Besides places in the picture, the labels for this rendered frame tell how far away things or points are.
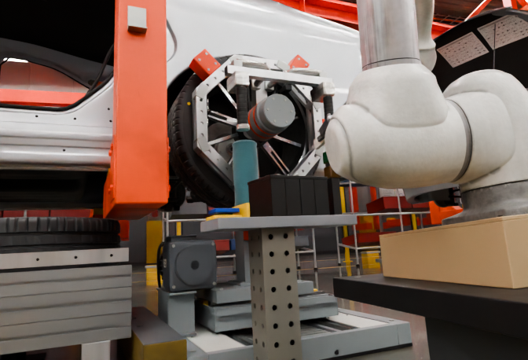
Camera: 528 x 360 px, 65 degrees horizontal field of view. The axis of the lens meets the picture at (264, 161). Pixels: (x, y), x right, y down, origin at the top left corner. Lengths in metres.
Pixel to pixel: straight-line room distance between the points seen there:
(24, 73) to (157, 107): 10.80
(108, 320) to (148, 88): 0.73
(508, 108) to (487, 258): 0.28
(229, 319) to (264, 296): 0.41
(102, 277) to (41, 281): 0.17
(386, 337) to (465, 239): 0.93
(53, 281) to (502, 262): 1.17
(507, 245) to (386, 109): 0.26
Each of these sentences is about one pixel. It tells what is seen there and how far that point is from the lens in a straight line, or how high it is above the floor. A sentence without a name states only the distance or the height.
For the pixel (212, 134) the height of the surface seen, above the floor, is 0.94.
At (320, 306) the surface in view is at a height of 0.13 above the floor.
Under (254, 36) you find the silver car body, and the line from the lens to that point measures 2.29.
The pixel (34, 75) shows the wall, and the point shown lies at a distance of 12.10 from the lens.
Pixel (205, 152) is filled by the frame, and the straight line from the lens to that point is 1.53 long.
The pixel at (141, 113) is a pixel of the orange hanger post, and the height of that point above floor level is 0.81.
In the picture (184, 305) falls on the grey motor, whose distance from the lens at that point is 1.59.
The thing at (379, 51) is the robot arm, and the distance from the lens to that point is 0.76.
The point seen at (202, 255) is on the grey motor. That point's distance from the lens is 1.53.
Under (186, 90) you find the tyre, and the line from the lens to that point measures 1.67.
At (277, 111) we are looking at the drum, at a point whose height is 0.85.
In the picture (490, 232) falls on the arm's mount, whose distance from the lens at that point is 0.69.
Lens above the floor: 0.38
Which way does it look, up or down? 11 degrees up
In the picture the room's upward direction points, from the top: 3 degrees counter-clockwise
